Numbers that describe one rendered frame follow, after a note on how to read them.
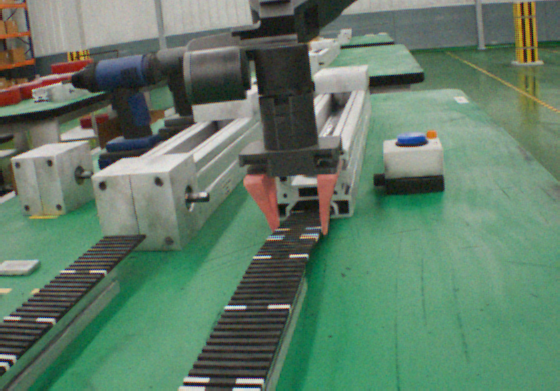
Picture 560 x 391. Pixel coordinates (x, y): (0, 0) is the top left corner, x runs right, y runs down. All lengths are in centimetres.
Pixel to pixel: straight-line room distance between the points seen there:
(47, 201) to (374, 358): 65
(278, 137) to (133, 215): 20
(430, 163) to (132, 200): 38
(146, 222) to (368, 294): 29
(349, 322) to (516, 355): 14
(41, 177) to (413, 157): 55
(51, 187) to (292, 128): 47
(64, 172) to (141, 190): 28
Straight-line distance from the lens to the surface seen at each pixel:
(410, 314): 50
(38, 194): 97
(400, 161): 80
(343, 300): 53
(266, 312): 45
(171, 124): 133
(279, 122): 60
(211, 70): 60
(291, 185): 74
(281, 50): 59
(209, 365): 39
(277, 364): 43
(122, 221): 72
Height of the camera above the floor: 102
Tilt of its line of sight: 14 degrees down
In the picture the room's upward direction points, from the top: 7 degrees counter-clockwise
